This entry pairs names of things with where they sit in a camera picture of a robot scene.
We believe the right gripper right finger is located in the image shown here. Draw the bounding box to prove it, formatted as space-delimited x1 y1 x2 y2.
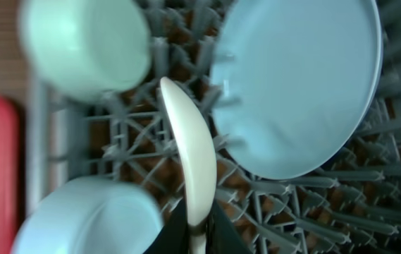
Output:
206 201 251 254

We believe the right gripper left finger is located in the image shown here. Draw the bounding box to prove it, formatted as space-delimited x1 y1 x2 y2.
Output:
144 199 189 254

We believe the white plastic spoon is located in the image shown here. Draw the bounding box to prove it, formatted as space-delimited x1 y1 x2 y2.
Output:
160 77 217 254

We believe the light blue bowl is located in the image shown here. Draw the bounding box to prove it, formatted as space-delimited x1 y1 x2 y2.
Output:
12 176 164 254

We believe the light blue plate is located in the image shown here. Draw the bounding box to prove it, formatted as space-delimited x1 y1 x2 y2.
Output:
210 0 383 180

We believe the teal green bowl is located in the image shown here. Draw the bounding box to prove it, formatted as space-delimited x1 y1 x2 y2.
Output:
18 0 151 103

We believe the grey dishwasher rack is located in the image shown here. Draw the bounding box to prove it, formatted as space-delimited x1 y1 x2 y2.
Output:
26 1 401 253

